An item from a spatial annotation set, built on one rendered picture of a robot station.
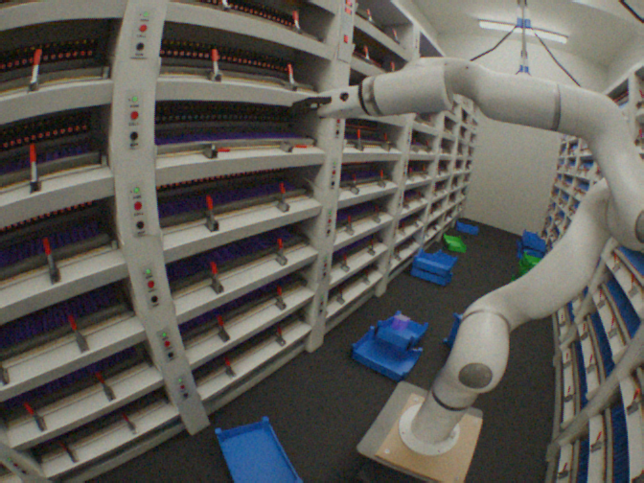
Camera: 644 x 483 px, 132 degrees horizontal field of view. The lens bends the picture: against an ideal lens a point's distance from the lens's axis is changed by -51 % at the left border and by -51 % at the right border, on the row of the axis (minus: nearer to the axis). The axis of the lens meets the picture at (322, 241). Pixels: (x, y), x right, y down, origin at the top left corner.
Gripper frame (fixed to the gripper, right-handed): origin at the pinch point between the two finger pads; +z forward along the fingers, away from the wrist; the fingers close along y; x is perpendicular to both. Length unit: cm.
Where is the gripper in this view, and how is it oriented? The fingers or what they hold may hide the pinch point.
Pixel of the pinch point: (310, 110)
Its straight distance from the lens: 67.4
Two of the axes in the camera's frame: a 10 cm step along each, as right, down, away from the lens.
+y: 6.2, -2.6, 7.5
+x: -0.8, -9.6, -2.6
